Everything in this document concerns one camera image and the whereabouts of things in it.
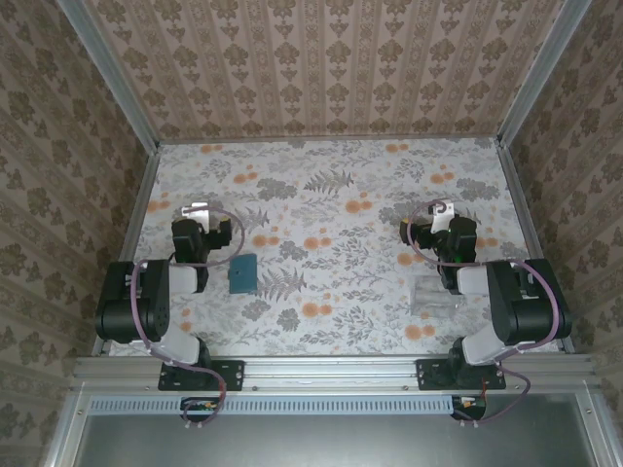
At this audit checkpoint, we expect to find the black connector box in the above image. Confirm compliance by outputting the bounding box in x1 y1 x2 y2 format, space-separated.
450 394 488 420
179 396 223 422

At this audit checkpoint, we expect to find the teal card holder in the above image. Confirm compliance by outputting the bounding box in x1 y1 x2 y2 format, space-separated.
227 252 258 296

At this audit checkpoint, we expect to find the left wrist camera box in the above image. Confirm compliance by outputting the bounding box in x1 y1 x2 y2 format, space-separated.
180 202 211 221

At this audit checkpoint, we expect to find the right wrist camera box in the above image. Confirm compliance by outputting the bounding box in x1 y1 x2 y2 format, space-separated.
430 199 457 234

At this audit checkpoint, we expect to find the clear acrylic card stand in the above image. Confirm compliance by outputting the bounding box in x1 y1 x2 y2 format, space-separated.
411 274 461 320

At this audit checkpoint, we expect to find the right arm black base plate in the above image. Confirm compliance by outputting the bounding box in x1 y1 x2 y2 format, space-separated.
417 358 507 391

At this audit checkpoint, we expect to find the grey metal panel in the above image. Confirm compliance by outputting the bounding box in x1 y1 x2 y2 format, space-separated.
46 392 614 467

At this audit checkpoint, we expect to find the aluminium table side rail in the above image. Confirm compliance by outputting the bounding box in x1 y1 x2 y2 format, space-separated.
495 144 576 354
91 143 163 359

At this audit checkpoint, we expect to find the aluminium frame post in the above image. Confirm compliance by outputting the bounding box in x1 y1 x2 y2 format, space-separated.
54 0 162 155
495 0 595 150

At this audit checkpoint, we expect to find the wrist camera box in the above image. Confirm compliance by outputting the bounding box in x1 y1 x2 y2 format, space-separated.
180 202 211 221
430 199 457 234

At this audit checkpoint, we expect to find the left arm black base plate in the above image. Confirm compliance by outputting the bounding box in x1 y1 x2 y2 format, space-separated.
158 358 244 391

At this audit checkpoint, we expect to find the aluminium mounting rail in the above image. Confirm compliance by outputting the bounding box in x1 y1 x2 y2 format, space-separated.
70 354 600 393

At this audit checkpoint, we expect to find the floral table covering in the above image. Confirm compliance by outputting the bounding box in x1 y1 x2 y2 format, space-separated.
104 136 566 357

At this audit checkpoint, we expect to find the slotted grey cable duct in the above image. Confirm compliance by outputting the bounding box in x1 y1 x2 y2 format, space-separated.
90 394 457 415

